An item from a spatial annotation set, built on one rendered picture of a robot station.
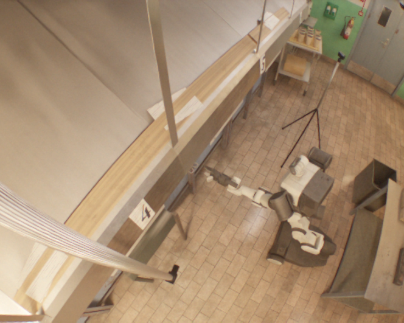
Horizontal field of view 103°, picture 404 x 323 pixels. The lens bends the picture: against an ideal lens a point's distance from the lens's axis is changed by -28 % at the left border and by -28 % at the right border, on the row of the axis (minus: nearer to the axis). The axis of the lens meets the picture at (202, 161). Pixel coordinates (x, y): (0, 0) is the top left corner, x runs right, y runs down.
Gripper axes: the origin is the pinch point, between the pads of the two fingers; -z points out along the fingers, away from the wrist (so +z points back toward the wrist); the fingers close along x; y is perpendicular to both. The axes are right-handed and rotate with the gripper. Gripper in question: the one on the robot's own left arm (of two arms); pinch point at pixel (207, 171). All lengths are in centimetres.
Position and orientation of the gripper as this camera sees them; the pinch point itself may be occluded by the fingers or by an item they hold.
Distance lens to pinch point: 177.3
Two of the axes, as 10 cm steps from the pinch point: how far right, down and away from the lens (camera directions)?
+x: 0.0, -5.2, -8.5
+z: 8.5, 4.5, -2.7
